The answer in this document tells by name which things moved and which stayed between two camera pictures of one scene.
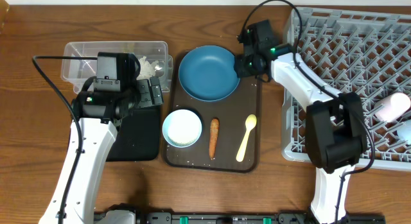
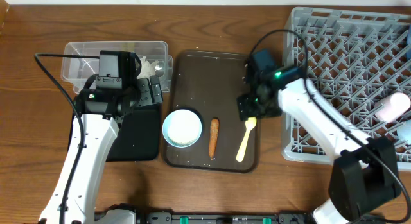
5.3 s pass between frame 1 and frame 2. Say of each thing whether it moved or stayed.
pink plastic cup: stayed
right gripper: moved
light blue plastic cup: stayed
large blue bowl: moved
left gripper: stayed
